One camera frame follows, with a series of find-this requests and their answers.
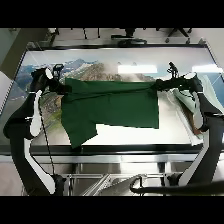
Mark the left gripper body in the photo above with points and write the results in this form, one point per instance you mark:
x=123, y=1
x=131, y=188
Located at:
x=60, y=88

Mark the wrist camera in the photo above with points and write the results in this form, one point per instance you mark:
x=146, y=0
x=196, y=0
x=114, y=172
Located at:
x=57, y=70
x=172, y=69

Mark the pale green garment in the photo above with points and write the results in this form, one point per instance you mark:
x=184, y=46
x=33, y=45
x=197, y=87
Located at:
x=216, y=93

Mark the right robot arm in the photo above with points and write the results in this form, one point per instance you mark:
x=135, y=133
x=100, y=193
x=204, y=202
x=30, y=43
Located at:
x=210, y=133

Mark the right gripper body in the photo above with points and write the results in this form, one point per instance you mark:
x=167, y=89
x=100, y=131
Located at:
x=168, y=84

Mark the silver frame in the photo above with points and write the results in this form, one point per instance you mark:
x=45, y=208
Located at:
x=100, y=159

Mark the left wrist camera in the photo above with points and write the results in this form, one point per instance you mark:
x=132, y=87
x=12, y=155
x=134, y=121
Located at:
x=57, y=70

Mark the dark green T-shirt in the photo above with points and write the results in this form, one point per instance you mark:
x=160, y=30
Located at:
x=110, y=106

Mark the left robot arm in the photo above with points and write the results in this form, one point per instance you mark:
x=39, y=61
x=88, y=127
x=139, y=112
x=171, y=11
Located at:
x=20, y=126

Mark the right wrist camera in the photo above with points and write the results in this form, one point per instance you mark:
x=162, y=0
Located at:
x=172, y=69

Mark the black office chair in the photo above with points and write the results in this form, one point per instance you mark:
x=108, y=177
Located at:
x=128, y=37
x=178, y=33

